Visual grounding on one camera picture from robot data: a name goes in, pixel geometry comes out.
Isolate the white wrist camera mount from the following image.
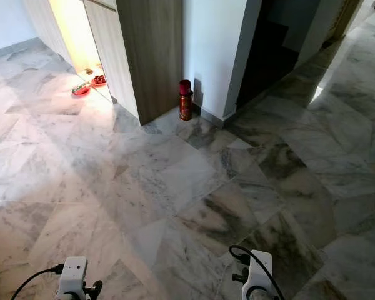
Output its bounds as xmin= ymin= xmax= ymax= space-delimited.
xmin=57 ymin=256 xmax=88 ymax=300
xmin=242 ymin=250 xmax=274 ymax=300

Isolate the grey wooden cabinet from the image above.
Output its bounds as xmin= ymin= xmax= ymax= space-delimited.
xmin=22 ymin=0 xmax=185 ymax=126

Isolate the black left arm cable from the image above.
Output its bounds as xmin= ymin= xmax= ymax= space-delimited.
xmin=12 ymin=266 xmax=63 ymax=300

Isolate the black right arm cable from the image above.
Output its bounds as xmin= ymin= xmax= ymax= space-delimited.
xmin=229 ymin=245 xmax=285 ymax=300

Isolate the red metal canister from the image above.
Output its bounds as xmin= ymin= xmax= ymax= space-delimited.
xmin=179 ymin=79 xmax=194 ymax=121

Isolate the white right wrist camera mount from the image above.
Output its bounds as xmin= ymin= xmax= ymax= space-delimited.
xmin=242 ymin=250 xmax=274 ymax=300

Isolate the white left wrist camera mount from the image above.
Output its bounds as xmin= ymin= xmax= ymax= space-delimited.
xmin=57 ymin=256 xmax=88 ymax=300

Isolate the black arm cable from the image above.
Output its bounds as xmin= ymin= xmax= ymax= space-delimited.
xmin=12 ymin=266 xmax=63 ymax=300
xmin=229 ymin=245 xmax=285 ymax=300

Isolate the red plate with green item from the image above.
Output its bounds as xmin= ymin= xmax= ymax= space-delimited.
xmin=72 ymin=82 xmax=91 ymax=96

